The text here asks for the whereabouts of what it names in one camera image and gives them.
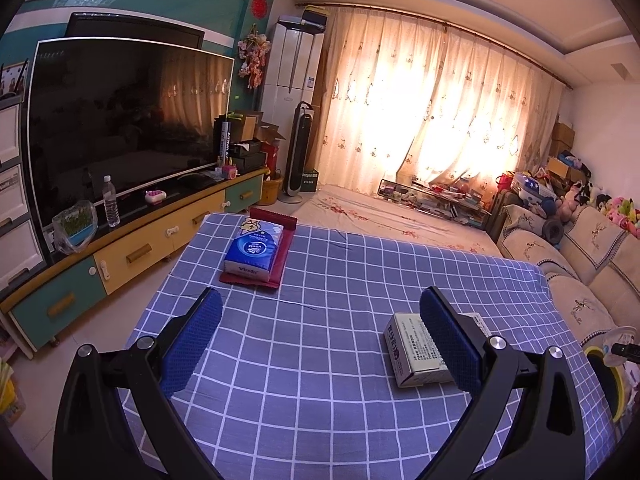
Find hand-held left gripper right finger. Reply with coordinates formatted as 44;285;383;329
419;286;587;480

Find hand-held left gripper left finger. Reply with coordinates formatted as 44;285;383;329
52;287;224;480

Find yellow trash bin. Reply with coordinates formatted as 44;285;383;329
585;345;626;421

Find beige cardboard box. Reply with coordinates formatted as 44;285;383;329
384;311;488;389

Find beige sofa with covers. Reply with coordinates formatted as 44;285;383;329
492;190;640;346

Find yellow green television cabinet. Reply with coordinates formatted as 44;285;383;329
0;167;266;358

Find blue tissue pack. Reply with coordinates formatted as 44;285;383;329
223;217;285;281

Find blue checkered tablecloth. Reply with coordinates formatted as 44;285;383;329
122;212;606;480

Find dark red tray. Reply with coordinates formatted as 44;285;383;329
219;206;298;290

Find cream floral sheet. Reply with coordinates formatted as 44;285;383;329
280;183;501;261

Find row of plush toys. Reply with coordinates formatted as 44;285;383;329
555;180;640;238

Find glass coffee table with clutter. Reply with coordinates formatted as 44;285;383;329
378;175;496;231

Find clear water bottle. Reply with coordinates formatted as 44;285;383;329
101;176;121;227

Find plastic bag with green contents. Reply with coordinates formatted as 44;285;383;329
51;200;97;254

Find yellow wooden basin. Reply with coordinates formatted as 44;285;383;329
257;176;283;206

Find blue star print bag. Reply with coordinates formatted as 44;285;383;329
512;172;553;201

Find black badminton tube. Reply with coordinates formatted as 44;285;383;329
214;119;232;163

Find stacked brown cardboard boxes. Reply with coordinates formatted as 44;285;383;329
547;122;586;181

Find pile of cardboard boxes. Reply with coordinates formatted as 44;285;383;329
227;110;286;171

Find black tower fan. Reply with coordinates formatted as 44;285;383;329
278;101;316;204

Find white drawer unit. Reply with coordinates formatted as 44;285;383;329
0;95;46;293

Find large curved television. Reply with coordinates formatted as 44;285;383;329
26;37;236;258

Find cream embroidered curtain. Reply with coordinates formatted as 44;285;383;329
315;5;563;201

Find white standing air conditioner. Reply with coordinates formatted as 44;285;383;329
257;20;326;186

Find hanging flower decoration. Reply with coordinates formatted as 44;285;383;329
237;34;272;90

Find framed photo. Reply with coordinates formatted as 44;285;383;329
0;60;28;101

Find wooden curtain rod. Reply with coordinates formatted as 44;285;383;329
295;4;571;91

